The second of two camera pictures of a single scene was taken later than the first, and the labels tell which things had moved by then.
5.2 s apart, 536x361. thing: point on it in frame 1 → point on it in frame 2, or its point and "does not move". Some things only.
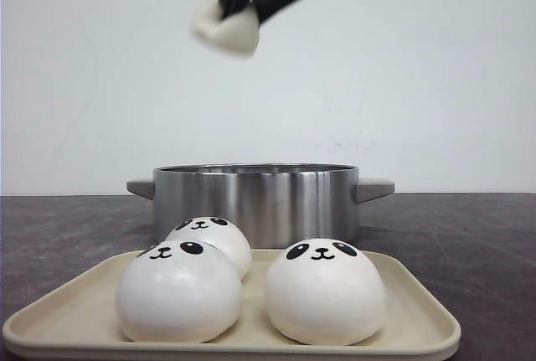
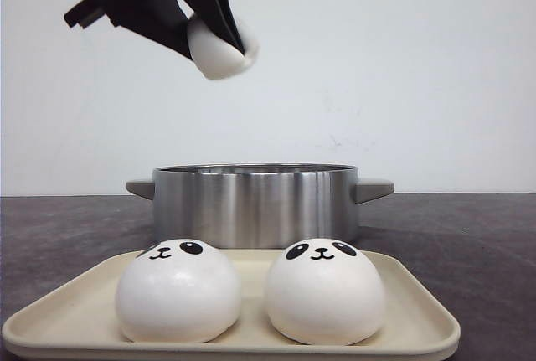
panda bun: x=219 y=232 → x=214 y=58
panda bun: x=180 y=291 does not move
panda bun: x=325 y=291 does not move
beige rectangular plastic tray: x=81 y=322 does not move
